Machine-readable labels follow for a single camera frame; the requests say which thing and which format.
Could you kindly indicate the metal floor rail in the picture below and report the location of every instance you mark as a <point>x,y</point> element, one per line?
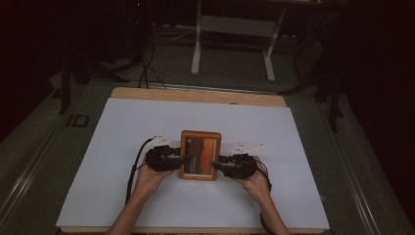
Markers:
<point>354,182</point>
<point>29,173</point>

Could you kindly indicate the white table cover sheet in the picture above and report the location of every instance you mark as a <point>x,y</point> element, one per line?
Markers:
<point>202,114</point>

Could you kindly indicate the black floor bracket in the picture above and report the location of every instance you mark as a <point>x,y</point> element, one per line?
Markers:
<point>78,120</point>

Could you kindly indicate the black metal stand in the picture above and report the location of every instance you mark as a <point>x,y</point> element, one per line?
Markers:
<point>332,98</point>
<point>65,88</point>

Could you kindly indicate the wooden picture frame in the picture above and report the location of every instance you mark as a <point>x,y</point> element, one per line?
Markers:
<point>199,156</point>

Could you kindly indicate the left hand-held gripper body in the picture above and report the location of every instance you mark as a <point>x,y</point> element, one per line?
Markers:
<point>160,160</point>

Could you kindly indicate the white metal table stand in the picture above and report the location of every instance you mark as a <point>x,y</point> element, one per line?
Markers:
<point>235,26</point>

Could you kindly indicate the person's right hand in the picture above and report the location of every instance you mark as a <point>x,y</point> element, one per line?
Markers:
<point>257,189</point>

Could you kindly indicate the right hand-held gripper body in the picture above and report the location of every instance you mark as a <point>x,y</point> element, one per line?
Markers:
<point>241,166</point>

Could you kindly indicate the person's left hand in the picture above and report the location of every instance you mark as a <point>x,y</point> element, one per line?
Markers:
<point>150,179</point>

